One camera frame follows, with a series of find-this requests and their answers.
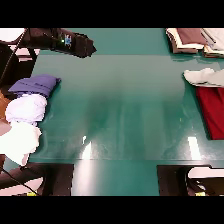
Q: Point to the pale lilac garment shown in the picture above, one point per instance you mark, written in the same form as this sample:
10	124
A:
26	108

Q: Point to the purple garment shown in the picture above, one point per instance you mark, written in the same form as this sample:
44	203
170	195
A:
35	84

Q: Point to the red garment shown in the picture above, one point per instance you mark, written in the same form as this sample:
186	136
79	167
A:
213	110

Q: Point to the white garment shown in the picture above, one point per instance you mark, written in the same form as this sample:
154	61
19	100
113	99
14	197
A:
16	140

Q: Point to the off-white garment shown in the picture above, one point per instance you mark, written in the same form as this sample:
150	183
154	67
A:
203	77

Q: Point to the cream garment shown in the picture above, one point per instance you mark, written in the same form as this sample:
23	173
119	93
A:
215	41

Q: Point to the brown garment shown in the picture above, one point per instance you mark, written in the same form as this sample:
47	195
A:
188	38

